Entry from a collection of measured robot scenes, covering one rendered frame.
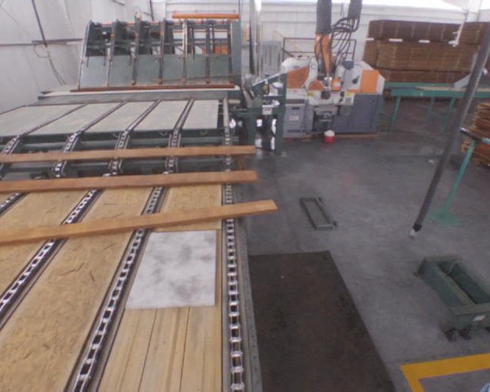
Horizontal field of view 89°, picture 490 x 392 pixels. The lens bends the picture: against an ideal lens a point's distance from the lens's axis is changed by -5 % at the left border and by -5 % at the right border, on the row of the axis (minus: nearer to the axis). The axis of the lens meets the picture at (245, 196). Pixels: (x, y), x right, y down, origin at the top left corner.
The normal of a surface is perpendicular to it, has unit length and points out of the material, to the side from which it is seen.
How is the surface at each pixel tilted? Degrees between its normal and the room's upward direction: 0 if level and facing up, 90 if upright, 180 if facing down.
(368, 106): 90
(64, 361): 0
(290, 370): 0
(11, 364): 0
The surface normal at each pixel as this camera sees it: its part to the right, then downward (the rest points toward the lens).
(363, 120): 0.07, 0.51
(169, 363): 0.00, -0.86
